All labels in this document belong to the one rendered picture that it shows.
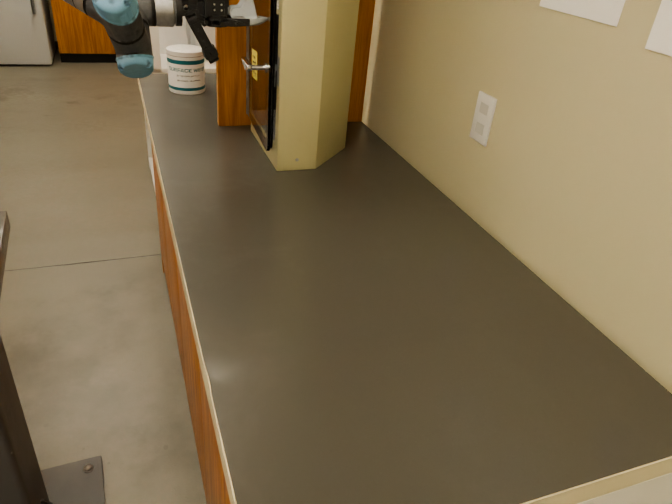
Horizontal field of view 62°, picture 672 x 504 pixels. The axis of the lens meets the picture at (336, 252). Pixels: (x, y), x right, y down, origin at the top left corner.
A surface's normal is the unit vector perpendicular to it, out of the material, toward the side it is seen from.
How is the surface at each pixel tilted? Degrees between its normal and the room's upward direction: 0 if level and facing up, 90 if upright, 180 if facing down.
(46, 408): 0
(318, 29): 90
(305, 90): 90
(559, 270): 90
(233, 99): 90
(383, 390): 0
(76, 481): 0
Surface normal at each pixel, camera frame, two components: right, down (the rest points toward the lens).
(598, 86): -0.94, 0.11
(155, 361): 0.08, -0.85
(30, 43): 0.34, 0.51
